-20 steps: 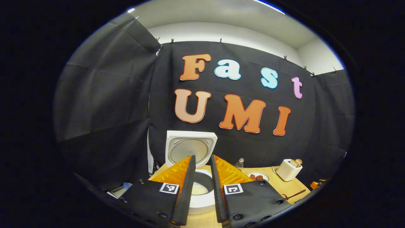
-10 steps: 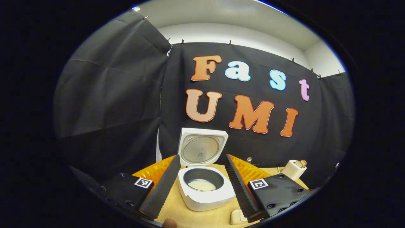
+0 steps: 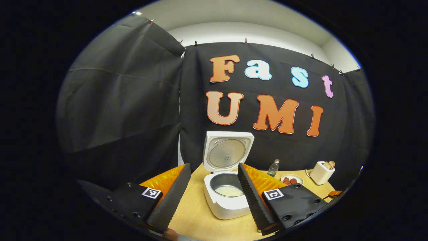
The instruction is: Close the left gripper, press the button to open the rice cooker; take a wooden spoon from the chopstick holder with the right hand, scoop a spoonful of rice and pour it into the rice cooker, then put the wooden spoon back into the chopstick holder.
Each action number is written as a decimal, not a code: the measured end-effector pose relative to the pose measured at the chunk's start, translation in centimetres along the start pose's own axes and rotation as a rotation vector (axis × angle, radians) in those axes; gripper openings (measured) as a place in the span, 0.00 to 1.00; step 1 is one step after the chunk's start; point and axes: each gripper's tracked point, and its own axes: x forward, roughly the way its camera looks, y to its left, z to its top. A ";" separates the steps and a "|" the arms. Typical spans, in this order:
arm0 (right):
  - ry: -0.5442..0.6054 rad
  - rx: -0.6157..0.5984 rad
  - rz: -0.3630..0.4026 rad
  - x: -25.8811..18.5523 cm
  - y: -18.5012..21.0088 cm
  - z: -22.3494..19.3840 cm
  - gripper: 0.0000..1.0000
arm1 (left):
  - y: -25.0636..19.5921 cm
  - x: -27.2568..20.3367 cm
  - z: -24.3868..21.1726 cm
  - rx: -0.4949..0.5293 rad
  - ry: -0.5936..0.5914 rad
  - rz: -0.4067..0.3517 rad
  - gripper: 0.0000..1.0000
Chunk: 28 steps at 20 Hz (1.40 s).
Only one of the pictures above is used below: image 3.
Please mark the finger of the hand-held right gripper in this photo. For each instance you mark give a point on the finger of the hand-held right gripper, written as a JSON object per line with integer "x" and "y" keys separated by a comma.
{"x": 335, "y": 194}

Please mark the white round plate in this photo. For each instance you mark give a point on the white round plate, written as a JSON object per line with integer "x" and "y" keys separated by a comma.
{"x": 291, "y": 176}

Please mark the clear plastic water bottle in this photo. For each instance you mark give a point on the clear plastic water bottle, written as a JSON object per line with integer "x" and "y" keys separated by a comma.
{"x": 273, "y": 169}

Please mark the white rice cooker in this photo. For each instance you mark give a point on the white rice cooker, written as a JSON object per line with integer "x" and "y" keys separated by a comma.
{"x": 227, "y": 207}

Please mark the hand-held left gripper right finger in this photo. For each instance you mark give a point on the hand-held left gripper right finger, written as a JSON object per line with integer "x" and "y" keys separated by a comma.
{"x": 254, "y": 201}

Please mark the black backdrop cloth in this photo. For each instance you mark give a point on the black backdrop cloth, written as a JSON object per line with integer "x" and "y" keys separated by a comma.
{"x": 127, "y": 100}

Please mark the white toaster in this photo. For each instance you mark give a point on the white toaster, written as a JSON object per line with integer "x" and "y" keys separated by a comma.
{"x": 320, "y": 175}

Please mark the row of small cloth clips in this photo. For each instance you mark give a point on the row of small cloth clips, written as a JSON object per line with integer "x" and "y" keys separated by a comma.
{"x": 246, "y": 41}

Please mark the red meat slice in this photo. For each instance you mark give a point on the red meat slice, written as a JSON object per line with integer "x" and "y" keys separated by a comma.
{"x": 293, "y": 181}
{"x": 286, "y": 181}

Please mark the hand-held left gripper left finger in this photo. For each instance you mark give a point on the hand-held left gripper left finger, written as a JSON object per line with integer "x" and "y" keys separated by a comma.
{"x": 169, "y": 202}

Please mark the white rice heap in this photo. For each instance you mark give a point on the white rice heap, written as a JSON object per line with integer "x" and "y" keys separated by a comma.
{"x": 229, "y": 191}

